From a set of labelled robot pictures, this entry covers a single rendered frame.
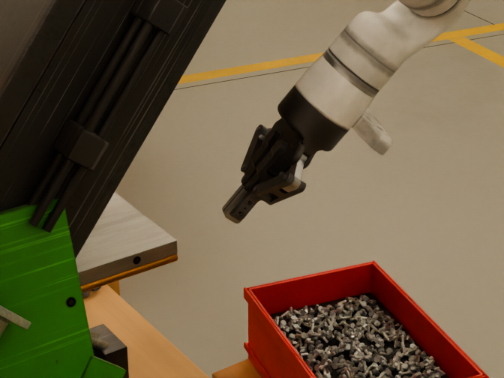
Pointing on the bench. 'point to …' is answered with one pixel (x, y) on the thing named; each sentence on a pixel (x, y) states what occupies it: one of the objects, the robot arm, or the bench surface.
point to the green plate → (41, 298)
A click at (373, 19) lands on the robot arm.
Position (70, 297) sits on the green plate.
